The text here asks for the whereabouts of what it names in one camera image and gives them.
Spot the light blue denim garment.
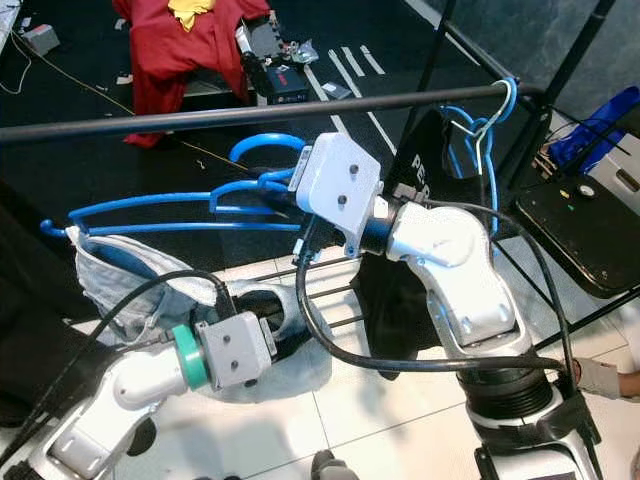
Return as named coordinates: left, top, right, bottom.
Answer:
left=72, top=228, right=331, bottom=391

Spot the green tape wrist band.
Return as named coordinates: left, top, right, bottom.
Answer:
left=170, top=325, right=211, bottom=391

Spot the black shirt with white print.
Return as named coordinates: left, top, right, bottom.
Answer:
left=355, top=108, right=501, bottom=381

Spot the black equipment case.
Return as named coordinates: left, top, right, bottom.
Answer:
left=238, top=22, right=309, bottom=106

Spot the long white floor tape strip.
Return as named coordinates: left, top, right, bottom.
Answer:
left=300, top=65, right=396, bottom=151

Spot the crumpled silver foil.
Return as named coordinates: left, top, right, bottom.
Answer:
left=285, top=40, right=319, bottom=66

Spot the red draped cloth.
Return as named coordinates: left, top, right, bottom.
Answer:
left=112, top=0, right=271, bottom=149

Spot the grey robot right foot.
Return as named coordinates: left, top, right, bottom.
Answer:
left=310, top=450, right=363, bottom=480

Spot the yellow cloth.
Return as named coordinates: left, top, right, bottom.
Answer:
left=168, top=0, right=216, bottom=31

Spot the black side table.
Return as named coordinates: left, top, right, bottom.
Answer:
left=510, top=160, right=640, bottom=301

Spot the small grey adapter box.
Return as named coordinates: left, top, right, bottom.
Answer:
left=22, top=25, right=61, bottom=56

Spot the blue plastic item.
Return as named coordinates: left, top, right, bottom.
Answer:
left=545, top=85, right=640, bottom=179

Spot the person's foot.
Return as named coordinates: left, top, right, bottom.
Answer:
left=572, top=358, right=640, bottom=401

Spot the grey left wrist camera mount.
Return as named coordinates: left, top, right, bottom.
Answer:
left=198, top=312, right=276, bottom=389

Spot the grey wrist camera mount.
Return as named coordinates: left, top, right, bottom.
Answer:
left=198, top=312, right=276, bottom=389
left=295, top=132, right=381, bottom=246

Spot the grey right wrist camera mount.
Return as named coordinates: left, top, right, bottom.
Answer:
left=295, top=132, right=381, bottom=246

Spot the thin yellow floor cable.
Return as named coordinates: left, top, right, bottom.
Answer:
left=10, top=35, right=241, bottom=171

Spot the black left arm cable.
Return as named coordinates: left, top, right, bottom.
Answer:
left=0, top=268, right=243, bottom=471

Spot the black rack top rail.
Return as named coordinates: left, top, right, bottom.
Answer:
left=0, top=85, right=546, bottom=144

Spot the white wire hanger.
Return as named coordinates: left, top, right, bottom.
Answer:
left=460, top=78, right=516, bottom=141

